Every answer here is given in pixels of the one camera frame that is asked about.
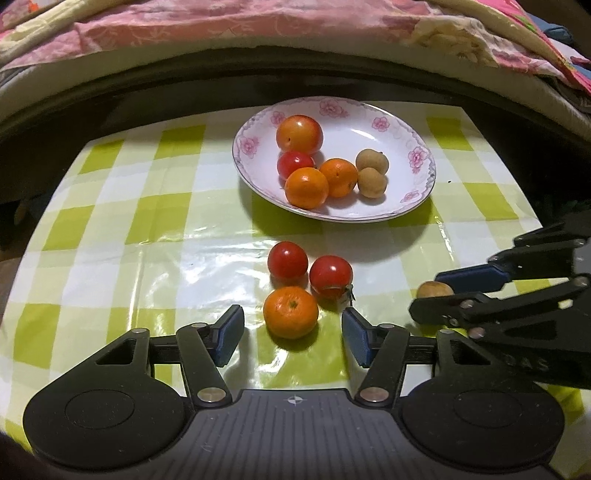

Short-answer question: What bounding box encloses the cream floral quilt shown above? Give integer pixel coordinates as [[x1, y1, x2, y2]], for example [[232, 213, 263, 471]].
[[0, 0, 591, 91]]

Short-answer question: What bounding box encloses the green checked tablecloth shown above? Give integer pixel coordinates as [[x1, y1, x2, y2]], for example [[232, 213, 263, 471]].
[[1, 102, 538, 438]]

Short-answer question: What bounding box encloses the white floral plate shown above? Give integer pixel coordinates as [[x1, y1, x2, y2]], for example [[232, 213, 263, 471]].
[[231, 95, 438, 225]]

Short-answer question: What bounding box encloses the pink floral bed sheet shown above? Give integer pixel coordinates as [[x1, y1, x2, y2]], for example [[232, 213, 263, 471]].
[[0, 0, 569, 77]]

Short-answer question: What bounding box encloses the cherry tomato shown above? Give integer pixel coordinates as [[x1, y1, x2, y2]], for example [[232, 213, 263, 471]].
[[276, 151, 315, 181], [308, 255, 353, 300], [267, 241, 308, 281]]

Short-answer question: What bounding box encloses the longan front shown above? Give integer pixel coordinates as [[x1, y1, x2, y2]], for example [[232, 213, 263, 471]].
[[356, 149, 390, 175]]

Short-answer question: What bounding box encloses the large red-orange tomato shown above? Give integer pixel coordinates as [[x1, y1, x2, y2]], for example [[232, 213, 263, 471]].
[[276, 115, 324, 155]]

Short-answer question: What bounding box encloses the longan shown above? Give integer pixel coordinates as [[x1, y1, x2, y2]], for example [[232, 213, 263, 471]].
[[356, 149, 390, 175], [416, 280, 455, 299], [358, 167, 387, 199]]

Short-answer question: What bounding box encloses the mandarin orange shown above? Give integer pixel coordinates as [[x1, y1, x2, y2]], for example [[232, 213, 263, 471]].
[[263, 286, 318, 340], [284, 167, 329, 210], [320, 158, 359, 198]]

